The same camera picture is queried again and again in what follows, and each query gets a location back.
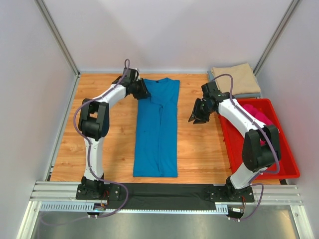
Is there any blue t-shirt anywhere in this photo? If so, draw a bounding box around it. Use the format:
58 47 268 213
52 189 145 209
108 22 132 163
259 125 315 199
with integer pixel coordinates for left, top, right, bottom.
133 78 180 178

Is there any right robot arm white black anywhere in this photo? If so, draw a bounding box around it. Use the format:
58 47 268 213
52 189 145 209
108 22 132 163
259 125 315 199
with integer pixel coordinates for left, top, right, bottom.
189 82 281 199

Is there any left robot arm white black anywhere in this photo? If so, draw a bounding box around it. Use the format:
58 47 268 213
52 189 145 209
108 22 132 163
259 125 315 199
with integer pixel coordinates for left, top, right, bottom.
75 67 151 200

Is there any red plastic bin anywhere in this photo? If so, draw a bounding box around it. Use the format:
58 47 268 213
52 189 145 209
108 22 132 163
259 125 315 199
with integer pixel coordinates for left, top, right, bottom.
217 98 300 180

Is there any beige folded t-shirt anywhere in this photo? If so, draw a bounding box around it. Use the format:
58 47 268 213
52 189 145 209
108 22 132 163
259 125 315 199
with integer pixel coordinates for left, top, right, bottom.
211 63 261 96

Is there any pink t-shirt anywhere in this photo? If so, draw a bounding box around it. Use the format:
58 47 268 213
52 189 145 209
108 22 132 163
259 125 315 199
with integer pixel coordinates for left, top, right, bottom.
243 104 275 147

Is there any grey-blue folded t-shirt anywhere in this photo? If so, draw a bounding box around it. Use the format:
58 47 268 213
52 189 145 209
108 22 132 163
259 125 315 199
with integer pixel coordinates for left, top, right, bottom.
208 72 261 99

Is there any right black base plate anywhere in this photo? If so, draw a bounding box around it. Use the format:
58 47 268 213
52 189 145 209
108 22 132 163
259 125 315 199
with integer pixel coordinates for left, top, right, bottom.
204 185 255 203

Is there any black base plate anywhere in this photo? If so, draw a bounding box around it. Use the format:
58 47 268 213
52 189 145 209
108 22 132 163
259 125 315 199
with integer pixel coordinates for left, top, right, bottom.
75 182 126 201
204 185 255 203

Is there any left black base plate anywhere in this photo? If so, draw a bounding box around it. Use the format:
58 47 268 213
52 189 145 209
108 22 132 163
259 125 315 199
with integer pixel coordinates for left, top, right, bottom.
75 182 126 201

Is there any left aluminium corner post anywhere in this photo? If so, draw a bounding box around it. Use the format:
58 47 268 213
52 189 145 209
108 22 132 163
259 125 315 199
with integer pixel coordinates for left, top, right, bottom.
34 0 80 77

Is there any aluminium corner post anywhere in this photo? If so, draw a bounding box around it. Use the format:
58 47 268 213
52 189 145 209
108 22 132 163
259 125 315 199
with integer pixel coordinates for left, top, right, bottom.
253 0 302 76
34 0 80 77

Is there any right aluminium corner post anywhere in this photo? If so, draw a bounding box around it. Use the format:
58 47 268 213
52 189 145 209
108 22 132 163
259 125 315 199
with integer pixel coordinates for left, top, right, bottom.
253 0 302 76

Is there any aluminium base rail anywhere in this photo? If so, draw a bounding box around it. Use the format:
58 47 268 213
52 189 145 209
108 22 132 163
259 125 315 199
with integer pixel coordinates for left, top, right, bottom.
17 181 313 239

